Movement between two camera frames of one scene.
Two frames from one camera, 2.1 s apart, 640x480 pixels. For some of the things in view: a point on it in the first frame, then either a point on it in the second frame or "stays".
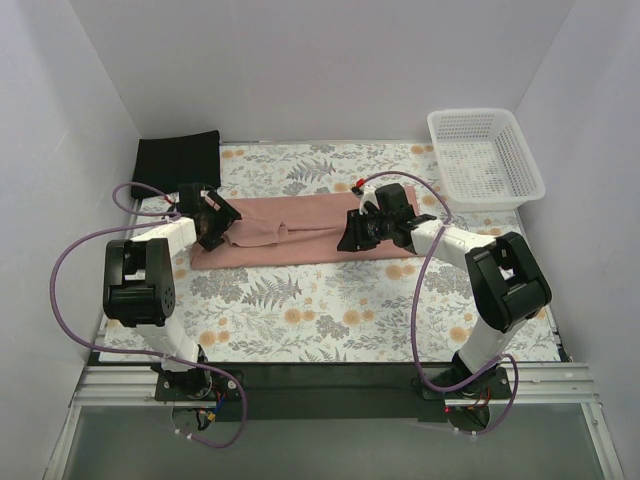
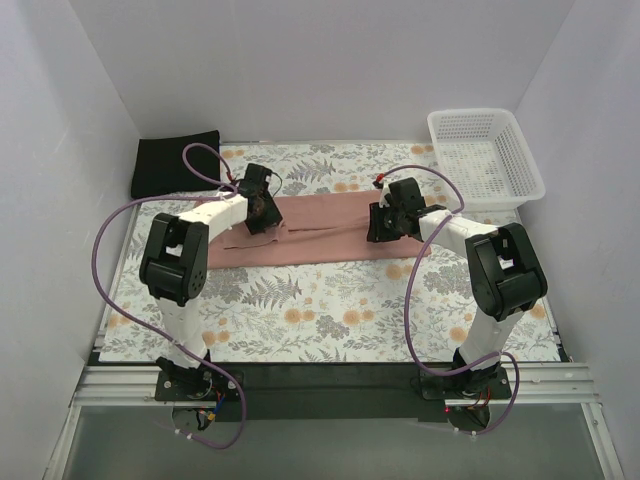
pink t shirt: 287,228 stays
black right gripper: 362,228 -> 377,225
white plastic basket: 482,160 stays
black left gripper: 218,223 -> 267,218
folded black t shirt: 166,163 stays
